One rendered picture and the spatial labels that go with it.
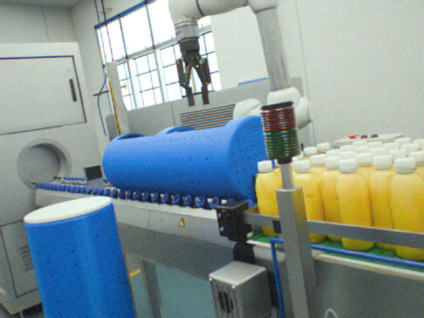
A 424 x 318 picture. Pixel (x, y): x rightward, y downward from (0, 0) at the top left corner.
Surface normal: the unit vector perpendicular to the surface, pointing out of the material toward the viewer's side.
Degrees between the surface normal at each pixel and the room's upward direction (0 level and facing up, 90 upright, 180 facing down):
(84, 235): 90
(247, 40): 90
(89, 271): 90
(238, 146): 90
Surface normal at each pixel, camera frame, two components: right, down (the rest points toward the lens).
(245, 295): 0.64, -0.02
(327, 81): -0.65, 0.19
